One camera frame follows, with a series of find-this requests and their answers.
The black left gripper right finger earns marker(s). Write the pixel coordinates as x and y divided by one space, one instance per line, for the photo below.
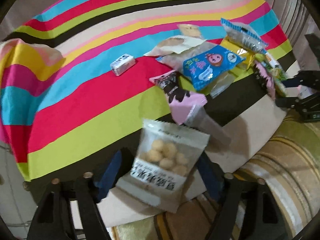
250 201

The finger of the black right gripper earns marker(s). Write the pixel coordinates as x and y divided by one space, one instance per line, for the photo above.
292 103
303 79

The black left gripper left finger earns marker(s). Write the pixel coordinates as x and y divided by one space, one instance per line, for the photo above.
64 202

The blue cartoon seed bag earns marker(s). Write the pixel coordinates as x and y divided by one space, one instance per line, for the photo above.
204 68

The beige round biscuit bag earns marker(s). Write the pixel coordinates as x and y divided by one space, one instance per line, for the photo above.
165 157

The pink black snack packet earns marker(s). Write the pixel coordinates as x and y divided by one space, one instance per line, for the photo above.
187 107

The beige pleated curtain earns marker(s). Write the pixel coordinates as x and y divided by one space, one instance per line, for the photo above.
287 5

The green grass pattern packet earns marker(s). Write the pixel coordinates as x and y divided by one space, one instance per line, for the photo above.
270 75

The yellow snack packet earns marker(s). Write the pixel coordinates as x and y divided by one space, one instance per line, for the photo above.
247 55

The blue clear seed bag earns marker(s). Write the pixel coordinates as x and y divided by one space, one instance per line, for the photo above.
244 36

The small cracker packet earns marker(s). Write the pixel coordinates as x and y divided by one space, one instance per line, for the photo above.
190 30

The white brown pastry packet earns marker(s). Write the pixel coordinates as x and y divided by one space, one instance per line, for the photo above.
175 44

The rainbow striped table cloth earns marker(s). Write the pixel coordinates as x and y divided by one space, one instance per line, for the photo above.
62 107

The small white candy packet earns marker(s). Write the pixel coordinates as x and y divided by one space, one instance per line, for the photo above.
122 64

